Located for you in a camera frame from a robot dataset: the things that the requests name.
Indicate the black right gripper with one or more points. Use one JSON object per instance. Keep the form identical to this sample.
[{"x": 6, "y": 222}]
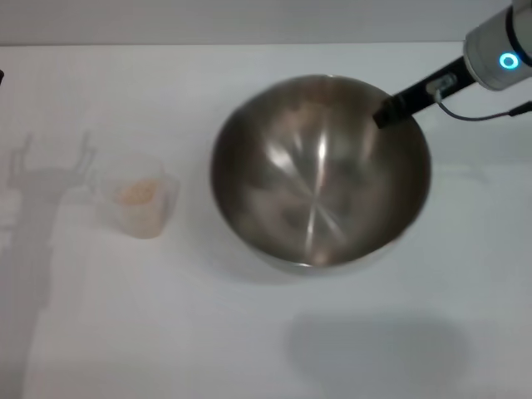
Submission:
[{"x": 432, "y": 89}]

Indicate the stainless steel mixing bowl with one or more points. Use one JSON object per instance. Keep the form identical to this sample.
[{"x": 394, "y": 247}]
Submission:
[{"x": 320, "y": 187}]

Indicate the white rice grains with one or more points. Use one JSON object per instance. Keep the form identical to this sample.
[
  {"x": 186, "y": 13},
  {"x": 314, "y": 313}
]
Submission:
[{"x": 139, "y": 191}]

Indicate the clear plastic measuring cup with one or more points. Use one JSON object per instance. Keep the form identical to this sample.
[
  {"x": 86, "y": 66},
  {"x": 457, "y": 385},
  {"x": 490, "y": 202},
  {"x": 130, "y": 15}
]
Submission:
[{"x": 143, "y": 222}]

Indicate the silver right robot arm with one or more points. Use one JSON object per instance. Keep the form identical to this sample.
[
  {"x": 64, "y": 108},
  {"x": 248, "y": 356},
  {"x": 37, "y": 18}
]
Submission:
[{"x": 492, "y": 37}]

